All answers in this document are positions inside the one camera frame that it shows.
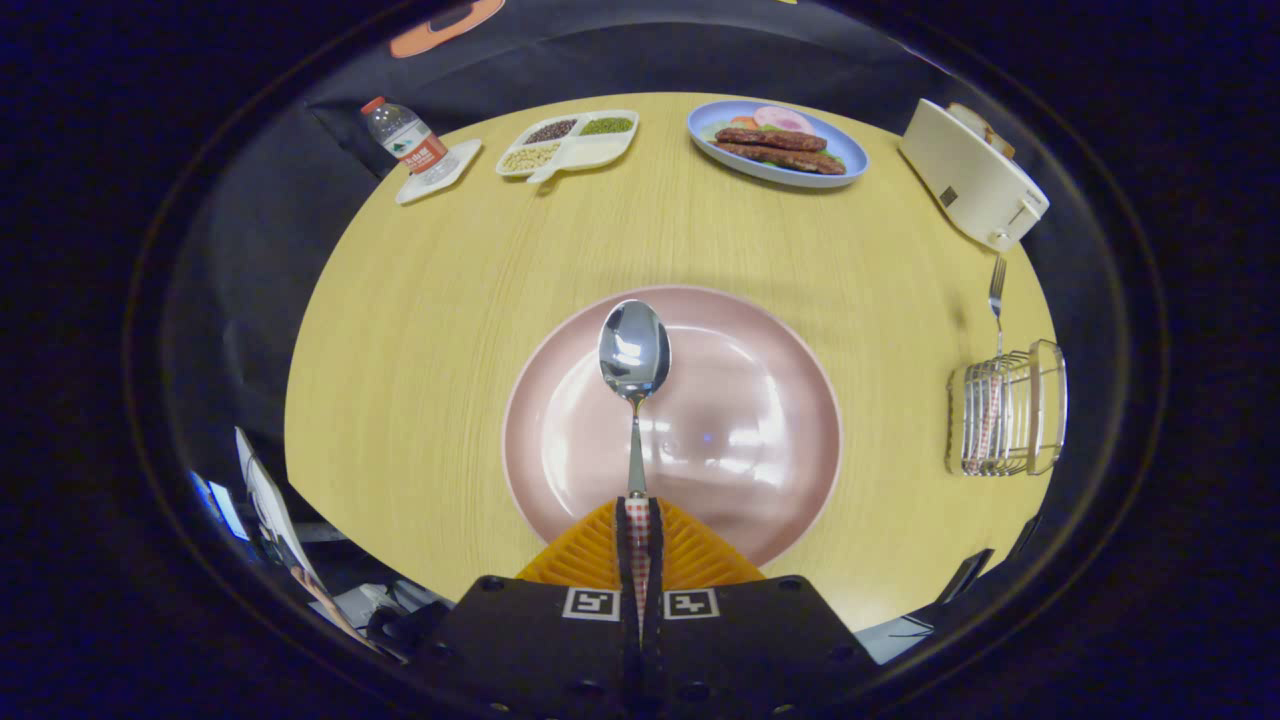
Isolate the clear plastic water bottle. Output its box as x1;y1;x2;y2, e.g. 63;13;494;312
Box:
361;96;461;187

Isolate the white square coaster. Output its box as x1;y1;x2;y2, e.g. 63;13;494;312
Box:
395;138;483;206

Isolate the toast bread slice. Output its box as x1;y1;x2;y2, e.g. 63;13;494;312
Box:
945;102;1016;159

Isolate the checked handle metal fork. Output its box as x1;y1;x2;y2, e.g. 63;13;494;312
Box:
988;253;1007;471

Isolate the white toaster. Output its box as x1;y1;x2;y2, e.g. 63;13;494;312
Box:
897;98;1051;253

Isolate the brown grilled sausage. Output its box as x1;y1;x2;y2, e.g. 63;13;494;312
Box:
712;141;847;176
714;127;829;153

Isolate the white divided bean tray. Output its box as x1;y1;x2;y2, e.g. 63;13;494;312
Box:
495;109;640;185

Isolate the blue plate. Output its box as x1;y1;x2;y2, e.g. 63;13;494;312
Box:
686;99;870;189

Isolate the black backdrop cloth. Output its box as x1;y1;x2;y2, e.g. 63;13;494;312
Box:
165;0;1131;661

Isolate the black box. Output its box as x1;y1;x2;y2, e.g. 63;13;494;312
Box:
935;548;996;606

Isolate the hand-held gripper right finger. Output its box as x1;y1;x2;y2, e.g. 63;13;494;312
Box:
645;498;856;720

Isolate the pink plate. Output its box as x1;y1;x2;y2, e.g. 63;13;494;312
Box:
501;285;844;569

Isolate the pink ham slice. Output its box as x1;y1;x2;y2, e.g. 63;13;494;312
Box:
752;105;816;134

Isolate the metal wire basket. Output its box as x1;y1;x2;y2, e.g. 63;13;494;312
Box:
945;340;1069;478

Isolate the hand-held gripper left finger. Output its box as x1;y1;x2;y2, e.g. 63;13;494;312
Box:
430;498;641;720

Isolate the checked handle metal spoon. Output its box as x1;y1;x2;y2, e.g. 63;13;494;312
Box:
598;299;672;641

